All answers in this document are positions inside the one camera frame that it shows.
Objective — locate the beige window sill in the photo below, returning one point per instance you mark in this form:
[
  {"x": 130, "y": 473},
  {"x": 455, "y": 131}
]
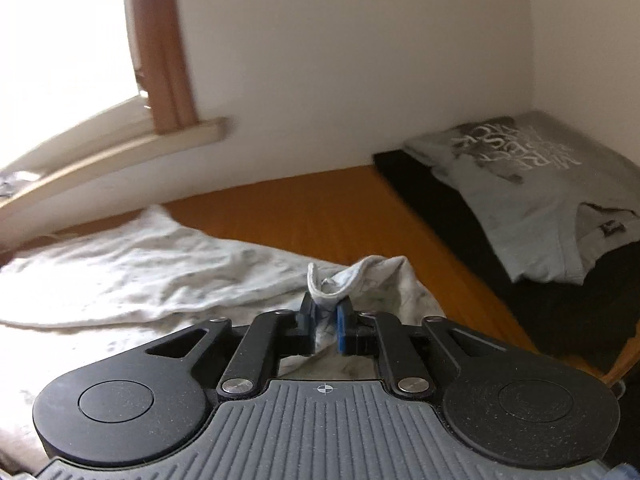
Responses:
[{"x": 125, "y": 155}]

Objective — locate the clear plastic bag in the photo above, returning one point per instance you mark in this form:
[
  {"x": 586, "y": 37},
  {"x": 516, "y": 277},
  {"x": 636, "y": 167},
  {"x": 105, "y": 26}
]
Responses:
[{"x": 17, "y": 182}]

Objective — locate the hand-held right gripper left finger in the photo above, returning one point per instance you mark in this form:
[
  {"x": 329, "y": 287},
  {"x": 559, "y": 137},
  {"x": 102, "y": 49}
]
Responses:
[{"x": 309, "y": 320}]

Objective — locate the grey printed t-shirt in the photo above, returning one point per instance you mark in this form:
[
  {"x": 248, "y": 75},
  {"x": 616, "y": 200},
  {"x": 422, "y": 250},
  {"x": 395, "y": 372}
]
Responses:
[{"x": 525, "y": 200}]

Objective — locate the black folded garment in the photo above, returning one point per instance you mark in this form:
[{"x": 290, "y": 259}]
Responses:
[{"x": 560, "y": 320}]

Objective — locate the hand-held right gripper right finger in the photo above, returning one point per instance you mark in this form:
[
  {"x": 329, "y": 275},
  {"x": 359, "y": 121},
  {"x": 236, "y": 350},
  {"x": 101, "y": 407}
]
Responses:
[{"x": 342, "y": 330}]

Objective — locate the wooden window frame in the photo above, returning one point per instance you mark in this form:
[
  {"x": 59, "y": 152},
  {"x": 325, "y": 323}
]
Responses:
[{"x": 165, "y": 50}]

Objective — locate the white patterned hoodie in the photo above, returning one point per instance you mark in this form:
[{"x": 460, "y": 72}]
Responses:
[{"x": 150, "y": 270}]

